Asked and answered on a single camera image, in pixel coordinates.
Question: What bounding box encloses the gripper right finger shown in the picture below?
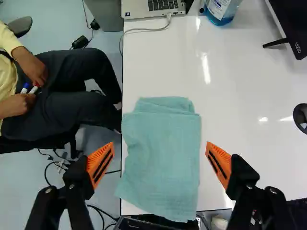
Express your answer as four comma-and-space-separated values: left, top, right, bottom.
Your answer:
205, 141, 297, 230

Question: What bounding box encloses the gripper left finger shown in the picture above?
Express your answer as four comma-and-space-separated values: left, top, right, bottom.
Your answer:
24, 141, 115, 230

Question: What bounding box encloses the green towel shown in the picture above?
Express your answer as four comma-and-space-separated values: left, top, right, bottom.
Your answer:
114, 96, 201, 223

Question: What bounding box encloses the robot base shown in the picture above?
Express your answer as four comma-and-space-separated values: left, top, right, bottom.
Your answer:
116, 198, 307, 230

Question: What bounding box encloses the person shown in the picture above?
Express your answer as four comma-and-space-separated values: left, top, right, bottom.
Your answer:
0, 20, 123, 142

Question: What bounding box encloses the white table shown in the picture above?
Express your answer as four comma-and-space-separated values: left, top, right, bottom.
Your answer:
119, 0, 307, 216

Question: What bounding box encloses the red cap marker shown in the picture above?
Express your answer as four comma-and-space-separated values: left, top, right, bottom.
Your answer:
28, 83, 41, 94

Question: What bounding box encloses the blue cap marker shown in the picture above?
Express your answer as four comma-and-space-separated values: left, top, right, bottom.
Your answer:
20, 82, 32, 94

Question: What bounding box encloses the black monitor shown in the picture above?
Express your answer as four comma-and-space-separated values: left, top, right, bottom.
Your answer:
262, 0, 307, 60

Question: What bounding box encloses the blue liquid bottle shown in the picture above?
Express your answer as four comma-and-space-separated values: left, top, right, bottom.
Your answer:
199, 0, 243, 26

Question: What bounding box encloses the grey trash bin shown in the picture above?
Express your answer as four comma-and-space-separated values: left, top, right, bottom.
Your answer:
83, 0, 124, 32

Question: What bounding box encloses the silver laptop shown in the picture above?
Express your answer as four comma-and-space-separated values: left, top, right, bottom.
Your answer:
121, 0, 187, 19

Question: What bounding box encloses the white laptop cable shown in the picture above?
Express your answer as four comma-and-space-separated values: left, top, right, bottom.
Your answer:
119, 13, 172, 57

